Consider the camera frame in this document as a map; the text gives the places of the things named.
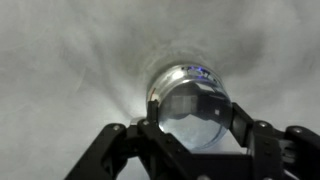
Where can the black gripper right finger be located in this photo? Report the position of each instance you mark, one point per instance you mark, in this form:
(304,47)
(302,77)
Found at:
(276,150)

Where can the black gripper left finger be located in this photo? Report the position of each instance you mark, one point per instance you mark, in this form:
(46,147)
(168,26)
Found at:
(150,146)

